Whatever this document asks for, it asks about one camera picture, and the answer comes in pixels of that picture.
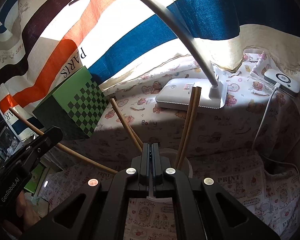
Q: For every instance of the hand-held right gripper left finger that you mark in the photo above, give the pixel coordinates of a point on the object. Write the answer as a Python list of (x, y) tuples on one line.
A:
[(145, 165)]

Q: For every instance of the white desk lamp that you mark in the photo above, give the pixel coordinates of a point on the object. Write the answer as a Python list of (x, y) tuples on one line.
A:
[(180, 92)]

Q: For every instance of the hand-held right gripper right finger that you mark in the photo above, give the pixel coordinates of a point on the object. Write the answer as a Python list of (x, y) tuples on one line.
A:
[(156, 165)]

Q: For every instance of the printed tablecloth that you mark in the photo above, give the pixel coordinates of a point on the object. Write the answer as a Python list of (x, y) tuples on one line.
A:
[(240, 192)]

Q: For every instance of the striped curtain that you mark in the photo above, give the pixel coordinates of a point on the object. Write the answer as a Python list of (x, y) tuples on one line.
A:
[(140, 30)]

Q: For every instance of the translucent plastic cup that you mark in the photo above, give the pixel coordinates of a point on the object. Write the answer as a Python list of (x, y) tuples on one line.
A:
[(186, 166)]

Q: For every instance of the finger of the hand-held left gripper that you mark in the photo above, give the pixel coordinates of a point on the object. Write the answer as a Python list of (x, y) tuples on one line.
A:
[(46, 140)]

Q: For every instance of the green checkered box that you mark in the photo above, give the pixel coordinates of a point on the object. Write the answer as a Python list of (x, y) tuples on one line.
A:
[(72, 110)]

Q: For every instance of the long bamboo chopstick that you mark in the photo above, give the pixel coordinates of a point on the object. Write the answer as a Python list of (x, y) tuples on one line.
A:
[(105, 167), (193, 100), (137, 137), (122, 120), (197, 100)]

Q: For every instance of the person's left hand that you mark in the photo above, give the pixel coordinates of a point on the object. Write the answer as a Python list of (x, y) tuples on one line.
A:
[(30, 213)]

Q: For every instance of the bear printed cloth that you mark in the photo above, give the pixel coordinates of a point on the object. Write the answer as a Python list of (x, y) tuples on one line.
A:
[(215, 135)]

